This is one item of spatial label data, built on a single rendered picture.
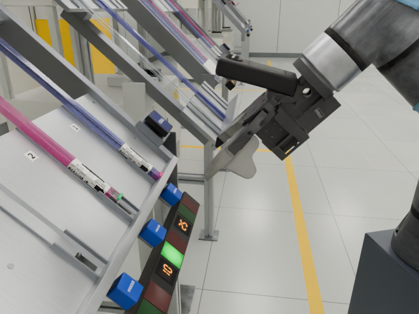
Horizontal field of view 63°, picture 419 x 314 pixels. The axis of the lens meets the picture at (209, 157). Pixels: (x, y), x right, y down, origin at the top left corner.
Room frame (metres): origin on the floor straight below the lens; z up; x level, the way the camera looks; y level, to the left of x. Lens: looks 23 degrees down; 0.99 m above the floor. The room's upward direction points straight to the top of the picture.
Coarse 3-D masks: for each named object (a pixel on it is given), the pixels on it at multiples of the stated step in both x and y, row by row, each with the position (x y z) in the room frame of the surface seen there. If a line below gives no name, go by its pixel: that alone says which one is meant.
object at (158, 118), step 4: (156, 112) 0.63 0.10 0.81; (152, 116) 0.61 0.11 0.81; (156, 116) 0.62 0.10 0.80; (160, 116) 0.63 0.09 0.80; (156, 120) 0.60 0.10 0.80; (160, 120) 0.62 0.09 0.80; (164, 120) 0.63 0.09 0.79; (160, 124) 0.60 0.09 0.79; (164, 124) 0.62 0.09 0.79; (168, 124) 0.63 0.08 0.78; (168, 128) 0.61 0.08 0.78
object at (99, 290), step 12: (168, 168) 0.54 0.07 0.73; (156, 192) 0.45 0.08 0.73; (144, 204) 0.42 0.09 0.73; (144, 216) 0.39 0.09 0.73; (132, 228) 0.36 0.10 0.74; (120, 240) 0.35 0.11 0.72; (132, 240) 0.34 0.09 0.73; (120, 252) 0.31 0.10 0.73; (108, 264) 0.30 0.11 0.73; (120, 264) 0.30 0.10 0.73; (108, 276) 0.28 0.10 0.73; (96, 288) 0.26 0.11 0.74; (108, 288) 0.26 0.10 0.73; (84, 300) 0.25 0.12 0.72; (96, 300) 0.24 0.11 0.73; (84, 312) 0.23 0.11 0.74; (96, 312) 0.23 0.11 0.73
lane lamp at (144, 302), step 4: (144, 300) 0.30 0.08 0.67; (140, 304) 0.30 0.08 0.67; (144, 304) 0.30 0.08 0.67; (148, 304) 0.30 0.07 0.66; (140, 308) 0.29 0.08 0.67; (144, 308) 0.29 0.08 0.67; (148, 308) 0.30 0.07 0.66; (152, 308) 0.30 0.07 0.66; (156, 308) 0.30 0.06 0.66; (140, 312) 0.29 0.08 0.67; (144, 312) 0.29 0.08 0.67; (148, 312) 0.29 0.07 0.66; (152, 312) 0.30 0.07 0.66; (156, 312) 0.30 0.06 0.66; (160, 312) 0.30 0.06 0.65
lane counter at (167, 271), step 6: (162, 264) 0.37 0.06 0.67; (168, 264) 0.38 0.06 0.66; (156, 270) 0.36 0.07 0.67; (162, 270) 0.36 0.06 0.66; (168, 270) 0.37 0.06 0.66; (174, 270) 0.37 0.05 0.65; (162, 276) 0.35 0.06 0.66; (168, 276) 0.36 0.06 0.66; (174, 276) 0.37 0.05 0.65; (168, 282) 0.35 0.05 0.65
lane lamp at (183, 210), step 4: (180, 204) 0.52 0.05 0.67; (180, 208) 0.51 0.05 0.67; (184, 208) 0.52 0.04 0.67; (180, 212) 0.50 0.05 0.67; (184, 212) 0.50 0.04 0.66; (188, 212) 0.51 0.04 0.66; (192, 212) 0.52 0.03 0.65; (184, 216) 0.50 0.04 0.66; (188, 216) 0.50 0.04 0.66; (192, 216) 0.51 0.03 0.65; (188, 220) 0.49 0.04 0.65; (192, 220) 0.50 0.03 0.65
